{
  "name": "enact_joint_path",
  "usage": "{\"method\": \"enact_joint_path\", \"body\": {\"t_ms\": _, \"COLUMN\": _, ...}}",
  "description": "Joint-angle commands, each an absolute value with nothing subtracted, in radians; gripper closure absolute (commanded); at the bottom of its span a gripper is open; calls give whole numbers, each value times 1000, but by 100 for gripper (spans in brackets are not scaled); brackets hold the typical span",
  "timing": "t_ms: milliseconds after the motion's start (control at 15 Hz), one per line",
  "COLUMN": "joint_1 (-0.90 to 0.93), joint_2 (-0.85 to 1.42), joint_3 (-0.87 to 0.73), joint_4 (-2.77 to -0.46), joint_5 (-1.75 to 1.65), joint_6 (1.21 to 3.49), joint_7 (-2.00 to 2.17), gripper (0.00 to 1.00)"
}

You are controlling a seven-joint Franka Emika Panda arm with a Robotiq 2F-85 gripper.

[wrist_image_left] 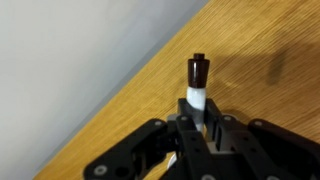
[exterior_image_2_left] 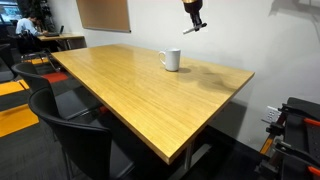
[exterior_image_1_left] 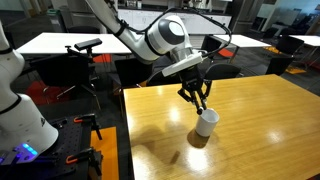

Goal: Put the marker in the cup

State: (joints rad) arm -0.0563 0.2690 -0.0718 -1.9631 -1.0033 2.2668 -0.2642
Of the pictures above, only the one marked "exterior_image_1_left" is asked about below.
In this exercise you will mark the dark tall cabinet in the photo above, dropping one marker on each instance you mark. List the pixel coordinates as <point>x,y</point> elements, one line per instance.
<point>245,15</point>

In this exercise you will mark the coffee machine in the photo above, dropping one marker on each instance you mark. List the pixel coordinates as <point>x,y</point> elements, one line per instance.
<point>196,3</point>

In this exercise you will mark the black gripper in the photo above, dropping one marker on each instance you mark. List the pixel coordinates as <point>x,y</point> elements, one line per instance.
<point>191,78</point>

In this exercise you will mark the white ceramic mug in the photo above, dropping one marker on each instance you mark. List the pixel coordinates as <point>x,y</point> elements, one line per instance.
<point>206,122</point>

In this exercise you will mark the grey trash bin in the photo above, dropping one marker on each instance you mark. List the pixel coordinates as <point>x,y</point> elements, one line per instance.
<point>56,20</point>

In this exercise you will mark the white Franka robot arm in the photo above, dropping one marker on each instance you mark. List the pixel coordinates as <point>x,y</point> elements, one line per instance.
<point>166,33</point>

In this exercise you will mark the black stereo camera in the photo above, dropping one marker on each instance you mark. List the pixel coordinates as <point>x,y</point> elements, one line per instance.
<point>88,44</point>

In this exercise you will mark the large white table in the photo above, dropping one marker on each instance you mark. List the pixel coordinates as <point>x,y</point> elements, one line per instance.
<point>60,43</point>

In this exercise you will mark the black camera tripod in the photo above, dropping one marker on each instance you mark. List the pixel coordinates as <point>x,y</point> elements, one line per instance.
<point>85,76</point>

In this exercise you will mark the black robot mounting cart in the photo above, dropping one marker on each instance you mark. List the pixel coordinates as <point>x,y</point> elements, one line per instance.
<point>66,143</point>

